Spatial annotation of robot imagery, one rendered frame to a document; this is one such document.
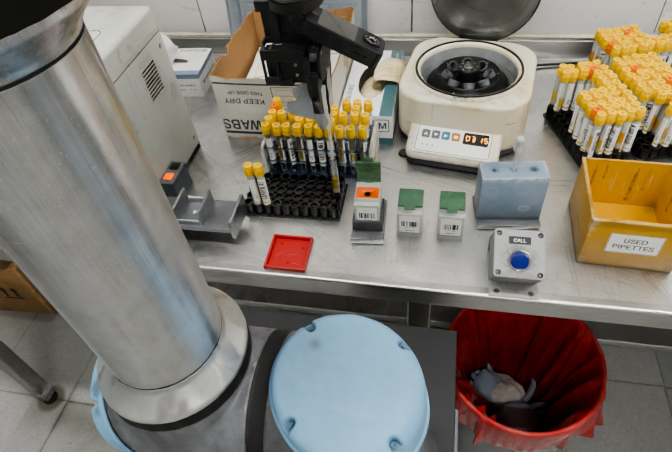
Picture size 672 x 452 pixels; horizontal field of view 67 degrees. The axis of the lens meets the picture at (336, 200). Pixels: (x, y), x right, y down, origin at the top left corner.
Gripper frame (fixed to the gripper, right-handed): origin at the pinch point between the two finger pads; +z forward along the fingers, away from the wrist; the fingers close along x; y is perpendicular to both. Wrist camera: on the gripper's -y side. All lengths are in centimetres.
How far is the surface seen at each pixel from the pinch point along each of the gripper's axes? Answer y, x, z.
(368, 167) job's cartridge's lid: -6.3, 1.9, 7.6
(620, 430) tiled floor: -72, -2, 106
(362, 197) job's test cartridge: -5.7, 5.9, 10.4
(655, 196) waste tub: -51, -2, 15
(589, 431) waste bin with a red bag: -52, 14, 70
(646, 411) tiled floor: -80, -8, 106
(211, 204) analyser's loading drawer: 20.4, 6.6, 13.5
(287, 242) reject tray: 6.9, 10.1, 17.9
